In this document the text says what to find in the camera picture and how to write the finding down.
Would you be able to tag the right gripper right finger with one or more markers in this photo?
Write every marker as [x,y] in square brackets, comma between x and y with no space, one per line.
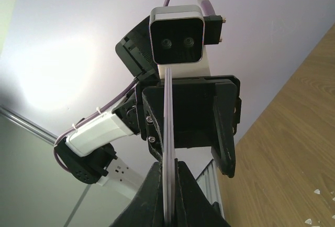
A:
[191,206]

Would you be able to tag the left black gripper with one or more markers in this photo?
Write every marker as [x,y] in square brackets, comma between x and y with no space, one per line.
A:
[206,108]

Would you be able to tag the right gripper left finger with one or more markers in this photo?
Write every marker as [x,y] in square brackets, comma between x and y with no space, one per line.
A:
[146,208]

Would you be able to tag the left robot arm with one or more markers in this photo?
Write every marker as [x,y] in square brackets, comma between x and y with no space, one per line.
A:
[86,149]

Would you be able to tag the aluminium front rail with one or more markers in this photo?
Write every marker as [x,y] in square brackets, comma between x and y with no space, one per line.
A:
[208,182]

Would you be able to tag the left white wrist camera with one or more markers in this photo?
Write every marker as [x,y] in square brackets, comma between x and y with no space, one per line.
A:
[179,36]

